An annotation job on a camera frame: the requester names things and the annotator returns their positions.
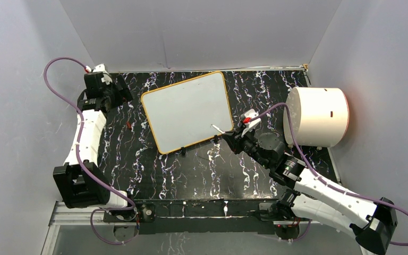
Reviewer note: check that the white cylindrical container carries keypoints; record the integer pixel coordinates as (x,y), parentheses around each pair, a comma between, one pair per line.
(320,116)

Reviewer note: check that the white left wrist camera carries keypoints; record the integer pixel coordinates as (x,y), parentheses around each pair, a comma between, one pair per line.
(101,70)

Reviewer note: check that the aluminium base frame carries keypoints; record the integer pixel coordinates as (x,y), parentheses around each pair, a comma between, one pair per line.
(84,231)

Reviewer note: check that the white marker pen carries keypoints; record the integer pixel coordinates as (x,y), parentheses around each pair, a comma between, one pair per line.
(218,129)

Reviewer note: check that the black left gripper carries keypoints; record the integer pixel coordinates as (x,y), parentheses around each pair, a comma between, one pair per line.
(125,95)

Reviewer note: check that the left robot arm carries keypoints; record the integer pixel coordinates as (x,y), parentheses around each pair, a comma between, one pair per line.
(79,180)

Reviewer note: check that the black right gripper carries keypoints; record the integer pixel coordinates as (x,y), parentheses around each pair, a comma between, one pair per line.
(235,144)

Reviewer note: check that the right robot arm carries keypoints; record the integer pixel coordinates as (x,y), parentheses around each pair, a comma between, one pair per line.
(371,223)

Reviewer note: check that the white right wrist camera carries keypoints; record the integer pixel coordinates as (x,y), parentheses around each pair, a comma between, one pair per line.
(250,119)

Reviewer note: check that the yellow framed whiteboard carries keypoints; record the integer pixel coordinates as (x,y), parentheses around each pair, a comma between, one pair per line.
(188,112)

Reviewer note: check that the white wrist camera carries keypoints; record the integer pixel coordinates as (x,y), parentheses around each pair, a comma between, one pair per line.
(101,70)
(250,119)

